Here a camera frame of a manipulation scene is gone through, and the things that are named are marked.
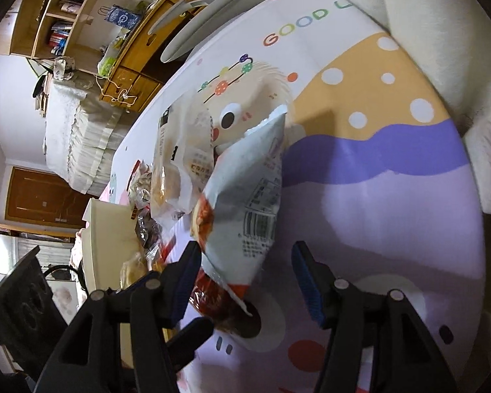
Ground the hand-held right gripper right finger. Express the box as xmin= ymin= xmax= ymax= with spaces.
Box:
xmin=291 ymin=241 xmax=459 ymax=393

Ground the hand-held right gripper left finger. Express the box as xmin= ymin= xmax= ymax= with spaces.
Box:
xmin=33 ymin=241 xmax=203 ymax=393

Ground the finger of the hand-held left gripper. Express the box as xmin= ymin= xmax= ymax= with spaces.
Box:
xmin=166 ymin=317 xmax=214 ymax=373

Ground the clear crumbly pastry bag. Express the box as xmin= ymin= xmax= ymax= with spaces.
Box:
xmin=120 ymin=252 xmax=164 ymax=289

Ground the white plastic storage tray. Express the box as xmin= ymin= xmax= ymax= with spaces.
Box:
xmin=83 ymin=197 xmax=164 ymax=295

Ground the red and white snack packet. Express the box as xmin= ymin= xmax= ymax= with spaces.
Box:
xmin=188 ymin=105 xmax=288 ymax=334

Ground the dark chocolate cake packet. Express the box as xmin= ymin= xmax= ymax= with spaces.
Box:
xmin=135 ymin=213 xmax=162 ymax=250

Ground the cartoon printed tablecloth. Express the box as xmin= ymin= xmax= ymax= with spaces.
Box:
xmin=98 ymin=0 xmax=487 ymax=393

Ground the clear brown candy packet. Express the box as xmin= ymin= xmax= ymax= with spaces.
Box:
xmin=127 ymin=161 xmax=154 ymax=209

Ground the wooden door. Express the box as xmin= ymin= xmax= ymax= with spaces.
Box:
xmin=4 ymin=167 xmax=93 ymax=232

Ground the clear yellow biscuit bag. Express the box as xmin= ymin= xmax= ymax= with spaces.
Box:
xmin=149 ymin=90 xmax=215 ymax=222

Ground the white lace cover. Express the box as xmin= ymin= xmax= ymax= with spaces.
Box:
xmin=41 ymin=78 xmax=140 ymax=195

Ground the wooden desk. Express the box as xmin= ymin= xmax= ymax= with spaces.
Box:
xmin=98 ymin=0 xmax=207 ymax=113

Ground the green tissue packet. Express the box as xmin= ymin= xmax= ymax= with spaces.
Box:
xmin=96 ymin=47 xmax=119 ymax=78

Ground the printed cloth pouch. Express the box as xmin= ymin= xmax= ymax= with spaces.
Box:
xmin=51 ymin=58 xmax=76 ymax=80

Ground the grey office chair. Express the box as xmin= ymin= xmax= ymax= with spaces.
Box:
xmin=147 ymin=0 xmax=287 ymax=64

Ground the blue gift bag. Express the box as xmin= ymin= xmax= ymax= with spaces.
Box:
xmin=99 ymin=5 xmax=142 ymax=29

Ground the row of colourful books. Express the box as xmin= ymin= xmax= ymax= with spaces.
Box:
xmin=49 ymin=22 xmax=74 ymax=56

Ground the wooden bookshelf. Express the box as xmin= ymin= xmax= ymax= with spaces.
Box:
xmin=8 ymin=0 xmax=119 ymax=64

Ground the white charging cable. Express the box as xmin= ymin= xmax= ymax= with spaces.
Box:
xmin=94 ymin=71 xmax=137 ymax=107

